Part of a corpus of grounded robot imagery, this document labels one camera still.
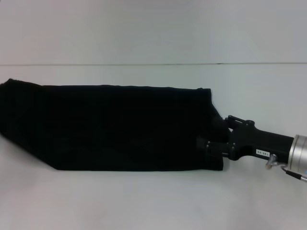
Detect black shirt with FREE print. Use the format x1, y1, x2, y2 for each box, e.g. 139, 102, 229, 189
0, 78, 225, 172

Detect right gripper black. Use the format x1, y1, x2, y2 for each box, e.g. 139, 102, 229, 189
196, 115, 296, 164

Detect right arm silver cable plug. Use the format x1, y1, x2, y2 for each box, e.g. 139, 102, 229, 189
265, 154, 278, 170

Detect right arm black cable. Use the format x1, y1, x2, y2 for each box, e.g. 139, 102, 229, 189
275, 164, 307, 180

